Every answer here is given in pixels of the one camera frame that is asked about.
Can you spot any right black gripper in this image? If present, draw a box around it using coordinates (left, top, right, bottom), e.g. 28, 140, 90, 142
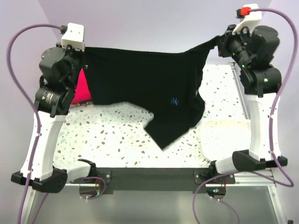
217, 23, 253, 69

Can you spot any black t shirt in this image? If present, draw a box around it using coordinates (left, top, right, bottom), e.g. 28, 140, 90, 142
84, 38, 216, 149

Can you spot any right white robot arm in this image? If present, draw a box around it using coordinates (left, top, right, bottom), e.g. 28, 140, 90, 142
208, 24, 288, 183

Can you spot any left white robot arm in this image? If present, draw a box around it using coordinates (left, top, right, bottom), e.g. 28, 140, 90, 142
11, 43, 97, 193

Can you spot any folded pink t shirt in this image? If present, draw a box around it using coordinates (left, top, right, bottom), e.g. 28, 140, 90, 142
71, 69, 92, 105

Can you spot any folded orange t shirt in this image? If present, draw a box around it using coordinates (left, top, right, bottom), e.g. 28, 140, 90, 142
71, 101, 93, 107

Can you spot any white perforated plastic basket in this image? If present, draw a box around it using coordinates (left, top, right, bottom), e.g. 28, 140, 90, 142
200, 119, 251, 161

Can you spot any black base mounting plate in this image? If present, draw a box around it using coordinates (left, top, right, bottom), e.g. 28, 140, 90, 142
78, 167, 235, 196

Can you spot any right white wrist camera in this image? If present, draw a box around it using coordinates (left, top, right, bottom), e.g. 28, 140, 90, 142
232, 3, 262, 35

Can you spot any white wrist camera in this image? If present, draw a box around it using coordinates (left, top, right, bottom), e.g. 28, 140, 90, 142
61, 23, 85, 52
232, 3, 262, 35

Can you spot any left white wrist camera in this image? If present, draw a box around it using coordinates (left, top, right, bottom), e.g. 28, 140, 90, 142
61, 23, 85, 52

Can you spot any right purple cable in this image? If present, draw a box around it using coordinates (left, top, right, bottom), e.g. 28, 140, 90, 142
192, 7, 299, 224

